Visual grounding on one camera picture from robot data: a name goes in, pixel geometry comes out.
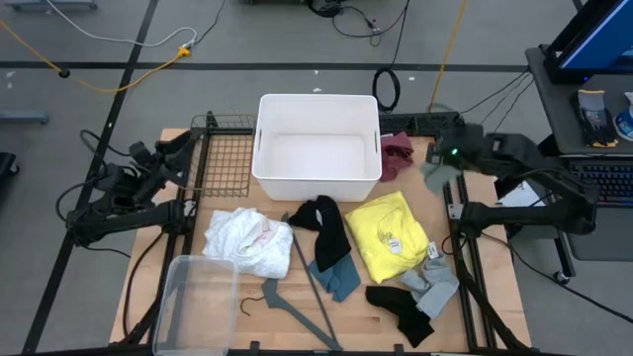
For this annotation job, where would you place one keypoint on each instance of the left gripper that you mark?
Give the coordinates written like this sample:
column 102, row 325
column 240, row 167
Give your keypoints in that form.
column 151, row 157

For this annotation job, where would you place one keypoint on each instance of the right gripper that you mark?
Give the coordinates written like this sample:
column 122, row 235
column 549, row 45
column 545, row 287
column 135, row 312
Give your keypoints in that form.
column 460, row 146

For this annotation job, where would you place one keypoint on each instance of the maroon cloth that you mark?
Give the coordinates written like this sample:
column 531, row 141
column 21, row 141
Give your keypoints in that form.
column 395, row 155

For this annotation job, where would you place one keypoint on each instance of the white shirt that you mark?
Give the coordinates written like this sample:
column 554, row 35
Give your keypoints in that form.
column 247, row 242

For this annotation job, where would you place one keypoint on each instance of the yellow t-shirt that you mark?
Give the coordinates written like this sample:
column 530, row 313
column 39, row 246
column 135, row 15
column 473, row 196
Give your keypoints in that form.
column 386, row 232

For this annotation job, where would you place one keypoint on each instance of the light blue knit sock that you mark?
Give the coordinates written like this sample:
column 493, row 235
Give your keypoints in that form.
column 437, row 287

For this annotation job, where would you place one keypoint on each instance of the long black cloth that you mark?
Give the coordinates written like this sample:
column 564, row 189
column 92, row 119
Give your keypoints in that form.
column 329, row 237

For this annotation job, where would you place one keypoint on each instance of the black sock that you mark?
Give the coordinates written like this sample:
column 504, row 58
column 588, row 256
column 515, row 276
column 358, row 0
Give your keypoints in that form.
column 400, row 306

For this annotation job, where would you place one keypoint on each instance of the teal cloth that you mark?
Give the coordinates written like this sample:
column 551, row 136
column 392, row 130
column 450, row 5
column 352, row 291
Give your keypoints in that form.
column 341, row 282

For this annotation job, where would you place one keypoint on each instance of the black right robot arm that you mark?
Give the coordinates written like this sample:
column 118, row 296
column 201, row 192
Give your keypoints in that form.
column 519, row 215

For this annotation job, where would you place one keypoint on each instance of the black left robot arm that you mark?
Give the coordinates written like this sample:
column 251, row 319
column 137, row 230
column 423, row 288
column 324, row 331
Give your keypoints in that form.
column 123, row 222

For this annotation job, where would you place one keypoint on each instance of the black power strip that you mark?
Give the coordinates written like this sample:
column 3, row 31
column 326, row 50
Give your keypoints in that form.
column 410, row 122

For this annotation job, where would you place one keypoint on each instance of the white paper sheet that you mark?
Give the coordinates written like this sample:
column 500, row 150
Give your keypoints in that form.
column 519, row 195

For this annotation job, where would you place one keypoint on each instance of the grey equipment cart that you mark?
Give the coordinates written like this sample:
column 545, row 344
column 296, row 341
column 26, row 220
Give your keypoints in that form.
column 559, row 109

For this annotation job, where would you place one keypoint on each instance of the grey work glove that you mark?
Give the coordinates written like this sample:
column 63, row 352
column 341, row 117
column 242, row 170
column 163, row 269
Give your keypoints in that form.
column 596, row 118

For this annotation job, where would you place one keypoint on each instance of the white plastic bin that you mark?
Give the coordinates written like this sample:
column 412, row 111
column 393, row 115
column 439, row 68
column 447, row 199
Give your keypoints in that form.
column 316, row 190

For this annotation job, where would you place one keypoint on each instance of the small black floor disc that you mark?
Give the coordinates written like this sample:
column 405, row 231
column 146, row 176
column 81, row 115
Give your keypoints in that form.
column 63, row 73

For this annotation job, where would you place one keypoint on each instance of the clear plastic container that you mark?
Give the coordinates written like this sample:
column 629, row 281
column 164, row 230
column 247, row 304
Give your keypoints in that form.
column 198, row 306

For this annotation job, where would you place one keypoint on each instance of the black backlit keyboard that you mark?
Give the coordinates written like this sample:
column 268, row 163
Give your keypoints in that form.
column 613, row 180

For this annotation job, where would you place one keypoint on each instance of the grey furniture foot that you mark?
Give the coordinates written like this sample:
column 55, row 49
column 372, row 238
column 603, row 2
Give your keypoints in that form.
column 49, row 5
column 25, row 116

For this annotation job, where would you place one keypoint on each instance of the white wipes tub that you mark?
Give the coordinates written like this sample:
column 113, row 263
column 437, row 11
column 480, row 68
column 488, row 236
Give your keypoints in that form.
column 625, row 123

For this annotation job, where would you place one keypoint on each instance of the grey clothes hanger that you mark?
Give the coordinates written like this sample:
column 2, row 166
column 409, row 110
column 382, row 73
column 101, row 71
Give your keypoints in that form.
column 277, row 296

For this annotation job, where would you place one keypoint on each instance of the black chair base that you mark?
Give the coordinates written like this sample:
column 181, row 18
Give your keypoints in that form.
column 7, row 168

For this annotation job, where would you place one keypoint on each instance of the computer monitor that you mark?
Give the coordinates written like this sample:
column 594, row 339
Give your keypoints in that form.
column 603, row 39

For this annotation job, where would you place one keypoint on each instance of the black aluminium frame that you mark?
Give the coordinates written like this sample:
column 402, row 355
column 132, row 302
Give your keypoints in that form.
column 467, row 316

